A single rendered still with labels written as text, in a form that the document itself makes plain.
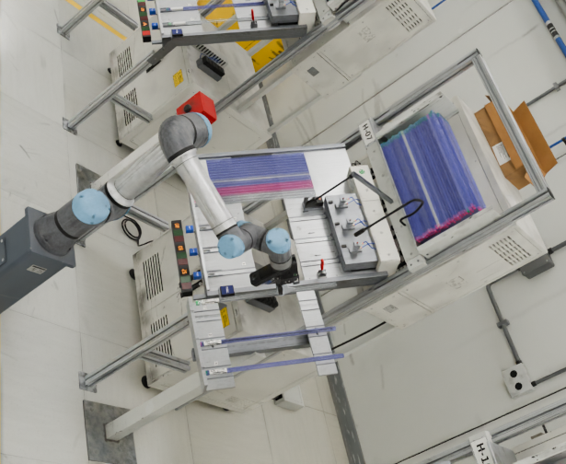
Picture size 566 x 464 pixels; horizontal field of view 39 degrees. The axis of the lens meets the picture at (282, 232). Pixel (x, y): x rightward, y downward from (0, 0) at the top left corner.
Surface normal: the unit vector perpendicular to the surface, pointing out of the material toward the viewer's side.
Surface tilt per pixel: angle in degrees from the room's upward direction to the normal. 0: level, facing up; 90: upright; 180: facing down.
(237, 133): 90
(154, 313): 90
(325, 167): 45
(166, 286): 90
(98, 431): 0
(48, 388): 0
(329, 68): 90
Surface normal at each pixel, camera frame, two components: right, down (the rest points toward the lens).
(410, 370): -0.61, -0.35
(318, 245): 0.11, -0.59
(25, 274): 0.23, 0.82
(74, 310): 0.76, -0.49
